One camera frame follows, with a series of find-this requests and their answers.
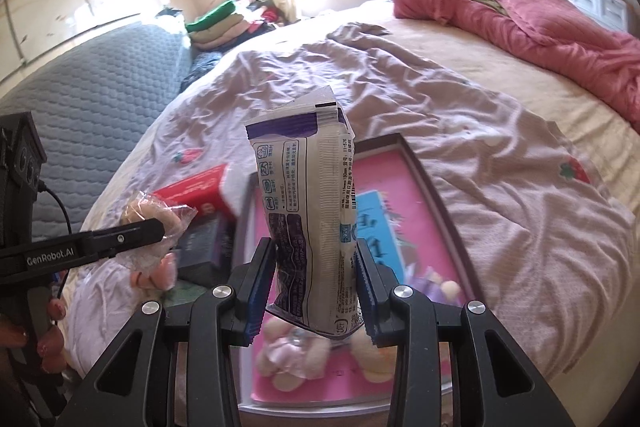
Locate mauve strawberry print bedsheet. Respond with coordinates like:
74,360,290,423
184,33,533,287
65,24,636,383

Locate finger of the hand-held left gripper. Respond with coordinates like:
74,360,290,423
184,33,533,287
90,218,167,260

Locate black cable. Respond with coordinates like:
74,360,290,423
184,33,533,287
39,184,73,303

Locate dark blue box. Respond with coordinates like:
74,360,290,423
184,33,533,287
175,212,236,288

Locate beige bed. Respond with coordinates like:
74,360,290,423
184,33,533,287
65,0,640,383

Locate stack of folded clothes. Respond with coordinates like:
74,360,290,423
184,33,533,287
185,0,251,55

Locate orange cloth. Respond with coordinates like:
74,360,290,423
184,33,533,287
120,191,197,293

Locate white purple wipes packet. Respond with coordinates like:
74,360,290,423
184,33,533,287
244,86,366,342

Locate blue-grey quilted headboard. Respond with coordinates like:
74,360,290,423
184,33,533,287
0,23,193,248

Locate grey tray with pink bottom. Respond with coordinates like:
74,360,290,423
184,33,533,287
235,133,488,410

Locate pile of colourful clothes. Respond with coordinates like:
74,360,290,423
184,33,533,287
227,0,296,28

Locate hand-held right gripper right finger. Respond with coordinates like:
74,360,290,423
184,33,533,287
354,239,576,427

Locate dark patterned cloth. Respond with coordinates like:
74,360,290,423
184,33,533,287
180,52,221,92

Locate person's left hand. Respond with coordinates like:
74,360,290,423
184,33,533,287
0,297,68,375

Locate pink quilt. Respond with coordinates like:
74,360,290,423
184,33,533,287
390,0,640,132

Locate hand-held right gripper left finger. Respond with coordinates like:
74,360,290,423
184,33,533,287
55,237,277,427

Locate white drawer cabinet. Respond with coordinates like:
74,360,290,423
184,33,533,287
570,0,628,30

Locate red tissue box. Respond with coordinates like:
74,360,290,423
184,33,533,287
152,163,241,220

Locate beige plush toy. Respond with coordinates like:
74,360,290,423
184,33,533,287
255,314,396,393

